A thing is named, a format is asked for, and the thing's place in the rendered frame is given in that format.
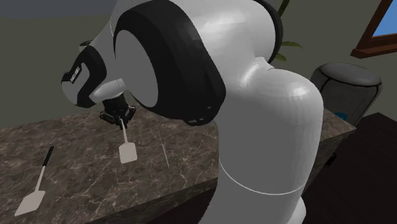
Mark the window with brown wooden frame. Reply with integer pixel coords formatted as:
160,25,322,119
350,0,397,60

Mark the white spatula with black handle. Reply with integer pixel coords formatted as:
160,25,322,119
14,146,55,217

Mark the green leafy plant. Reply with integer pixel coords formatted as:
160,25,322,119
274,0,303,62

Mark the grey round trash can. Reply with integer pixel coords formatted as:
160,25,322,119
310,62,383,127

